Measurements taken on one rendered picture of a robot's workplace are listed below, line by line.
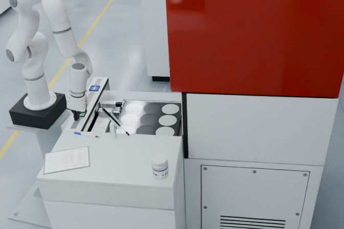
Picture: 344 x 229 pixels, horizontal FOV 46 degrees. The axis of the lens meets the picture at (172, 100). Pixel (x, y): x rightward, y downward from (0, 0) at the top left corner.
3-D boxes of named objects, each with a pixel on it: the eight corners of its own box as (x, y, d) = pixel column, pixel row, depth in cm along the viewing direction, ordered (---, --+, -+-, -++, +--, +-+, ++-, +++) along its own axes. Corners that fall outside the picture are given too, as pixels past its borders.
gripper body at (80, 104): (89, 89, 210) (88, 106, 216) (70, 85, 210) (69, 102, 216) (84, 97, 204) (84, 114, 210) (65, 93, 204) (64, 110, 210)
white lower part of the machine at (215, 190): (288, 171, 312) (302, 81, 266) (302, 266, 245) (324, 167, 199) (196, 166, 322) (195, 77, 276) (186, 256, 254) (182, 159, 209)
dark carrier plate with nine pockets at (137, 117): (183, 104, 237) (183, 102, 237) (175, 141, 209) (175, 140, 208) (125, 101, 241) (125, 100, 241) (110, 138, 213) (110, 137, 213)
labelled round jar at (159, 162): (169, 168, 182) (168, 153, 176) (167, 180, 176) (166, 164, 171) (154, 168, 183) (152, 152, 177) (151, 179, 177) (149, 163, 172)
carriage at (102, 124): (117, 108, 244) (116, 104, 242) (101, 147, 214) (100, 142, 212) (104, 107, 245) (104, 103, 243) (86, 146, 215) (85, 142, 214)
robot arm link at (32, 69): (18, 75, 230) (7, 39, 216) (44, 62, 242) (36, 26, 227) (31, 83, 224) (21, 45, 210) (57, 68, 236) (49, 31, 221)
